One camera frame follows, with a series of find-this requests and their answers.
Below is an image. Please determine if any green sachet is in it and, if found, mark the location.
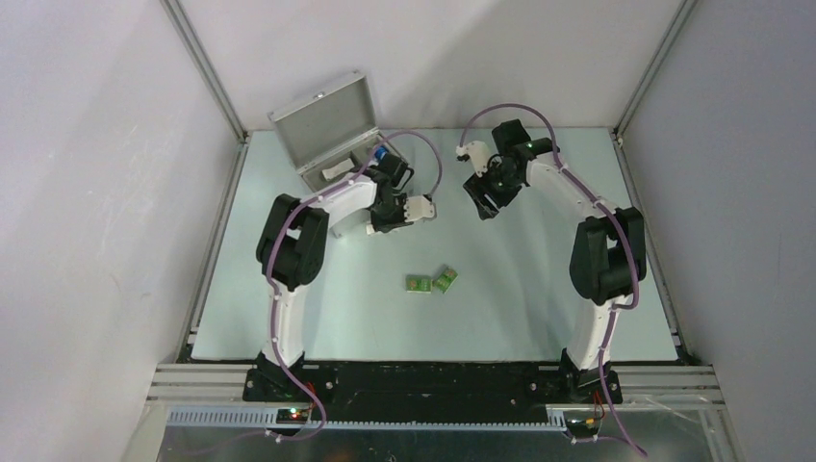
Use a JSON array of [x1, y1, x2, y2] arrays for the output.
[[405, 274, 433, 294]]

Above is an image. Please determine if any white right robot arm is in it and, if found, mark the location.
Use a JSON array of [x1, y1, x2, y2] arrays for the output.
[[455, 119, 647, 402]]

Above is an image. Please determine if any blue cap clear bottle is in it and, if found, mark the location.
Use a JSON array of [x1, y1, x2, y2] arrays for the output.
[[373, 145, 391, 165]]

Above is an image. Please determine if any silver metal case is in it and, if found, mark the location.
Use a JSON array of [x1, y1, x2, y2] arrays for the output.
[[268, 69, 416, 240]]

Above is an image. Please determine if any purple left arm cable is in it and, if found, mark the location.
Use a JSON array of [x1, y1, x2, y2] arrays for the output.
[[265, 130, 444, 444]]

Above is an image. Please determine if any grey divided tray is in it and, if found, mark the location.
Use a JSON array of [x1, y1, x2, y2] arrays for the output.
[[297, 139, 379, 192]]

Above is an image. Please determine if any green small box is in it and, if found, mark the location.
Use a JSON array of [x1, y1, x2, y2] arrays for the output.
[[432, 266, 459, 294]]

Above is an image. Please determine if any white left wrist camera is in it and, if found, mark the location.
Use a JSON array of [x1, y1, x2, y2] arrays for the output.
[[404, 195, 437, 223]]

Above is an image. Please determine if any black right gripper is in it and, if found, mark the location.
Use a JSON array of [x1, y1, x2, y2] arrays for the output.
[[463, 158, 522, 220]]

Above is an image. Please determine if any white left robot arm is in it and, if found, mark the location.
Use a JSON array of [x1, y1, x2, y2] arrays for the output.
[[256, 153, 413, 401]]

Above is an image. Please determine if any white bandage roll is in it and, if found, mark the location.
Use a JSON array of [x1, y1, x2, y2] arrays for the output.
[[321, 158, 355, 182]]

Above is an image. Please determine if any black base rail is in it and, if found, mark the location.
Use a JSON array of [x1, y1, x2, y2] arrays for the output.
[[242, 356, 623, 424]]

